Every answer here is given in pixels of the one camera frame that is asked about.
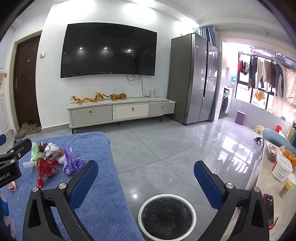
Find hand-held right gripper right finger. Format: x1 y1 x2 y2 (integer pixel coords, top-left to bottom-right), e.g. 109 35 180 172
194 161 270 241

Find golden tiger figurine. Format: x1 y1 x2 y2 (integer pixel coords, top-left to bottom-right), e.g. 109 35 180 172
106 93 128 101

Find marble dining table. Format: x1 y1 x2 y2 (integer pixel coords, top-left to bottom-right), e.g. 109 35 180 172
245 139 296 232

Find blue fluffy blanket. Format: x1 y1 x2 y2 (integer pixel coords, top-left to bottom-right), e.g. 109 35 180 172
0 132 145 241

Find white round bin black liner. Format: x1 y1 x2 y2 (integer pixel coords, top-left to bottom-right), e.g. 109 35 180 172
138 195 197 241

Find golden dragon figurine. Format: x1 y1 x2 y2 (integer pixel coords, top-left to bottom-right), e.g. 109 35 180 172
70 92 108 104

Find tan shoes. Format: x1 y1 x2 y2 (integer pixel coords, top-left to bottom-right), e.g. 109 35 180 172
22 122 37 133

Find clear food container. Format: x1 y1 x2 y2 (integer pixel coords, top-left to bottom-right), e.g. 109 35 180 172
266 141 281 163

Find blue curtain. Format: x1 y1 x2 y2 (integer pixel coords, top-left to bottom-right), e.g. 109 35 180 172
198 26 216 43

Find wall-mounted black television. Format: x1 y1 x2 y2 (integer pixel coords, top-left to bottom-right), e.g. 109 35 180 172
60 22 158 79

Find hanging printed sheet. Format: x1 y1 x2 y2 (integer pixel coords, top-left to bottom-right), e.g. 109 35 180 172
272 66 296 121

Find blue chair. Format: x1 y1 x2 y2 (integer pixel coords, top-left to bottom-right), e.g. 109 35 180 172
262 128 293 149

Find black box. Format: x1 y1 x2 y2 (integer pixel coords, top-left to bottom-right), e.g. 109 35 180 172
264 193 275 230

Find pile of oranges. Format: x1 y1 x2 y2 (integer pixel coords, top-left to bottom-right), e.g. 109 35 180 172
280 146 296 168

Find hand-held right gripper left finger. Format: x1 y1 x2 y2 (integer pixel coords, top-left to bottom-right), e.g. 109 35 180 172
23 160 99 241

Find grey double-door refrigerator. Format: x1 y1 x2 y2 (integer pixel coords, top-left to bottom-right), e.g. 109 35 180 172
167 32 219 125

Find white low television cabinet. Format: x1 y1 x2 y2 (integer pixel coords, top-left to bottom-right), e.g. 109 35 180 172
67 96 176 134

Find white washing machine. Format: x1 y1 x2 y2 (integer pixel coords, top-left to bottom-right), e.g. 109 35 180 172
221 86 235 119

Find pale green plastic bag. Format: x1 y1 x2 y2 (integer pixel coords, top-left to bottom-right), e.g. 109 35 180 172
23 142 43 168

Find purple plastic bag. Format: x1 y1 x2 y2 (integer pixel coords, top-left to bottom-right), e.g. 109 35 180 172
63 147 88 176

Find dark brown door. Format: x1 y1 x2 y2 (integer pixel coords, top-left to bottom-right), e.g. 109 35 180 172
13 36 42 132

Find yellow-lidded jar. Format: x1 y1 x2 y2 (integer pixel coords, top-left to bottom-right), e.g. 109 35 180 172
279 179 293 198

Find black television cables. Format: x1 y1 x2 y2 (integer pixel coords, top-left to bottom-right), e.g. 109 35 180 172
126 74 151 96

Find person's left hand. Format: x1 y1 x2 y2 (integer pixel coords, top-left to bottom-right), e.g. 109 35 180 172
0 193 15 235

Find white plastic basket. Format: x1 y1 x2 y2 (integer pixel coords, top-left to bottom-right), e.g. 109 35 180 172
272 153 294 182

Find row of hanging clothes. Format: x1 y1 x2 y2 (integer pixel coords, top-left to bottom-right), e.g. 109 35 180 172
238 56 285 100

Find large red snack wrapper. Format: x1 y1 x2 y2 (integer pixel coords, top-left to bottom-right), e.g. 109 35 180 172
36 158 60 189

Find purple stool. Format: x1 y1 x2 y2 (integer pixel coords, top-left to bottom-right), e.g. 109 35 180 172
236 111 247 126

